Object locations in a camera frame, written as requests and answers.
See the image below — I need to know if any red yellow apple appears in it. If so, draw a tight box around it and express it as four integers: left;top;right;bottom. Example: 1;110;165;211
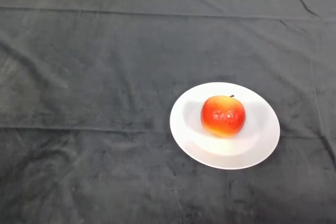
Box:
201;94;247;139

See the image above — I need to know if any white round plate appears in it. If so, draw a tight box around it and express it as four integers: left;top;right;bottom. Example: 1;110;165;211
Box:
169;82;281;170

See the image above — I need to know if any black cloth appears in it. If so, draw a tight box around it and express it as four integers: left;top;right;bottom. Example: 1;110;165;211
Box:
0;0;336;224

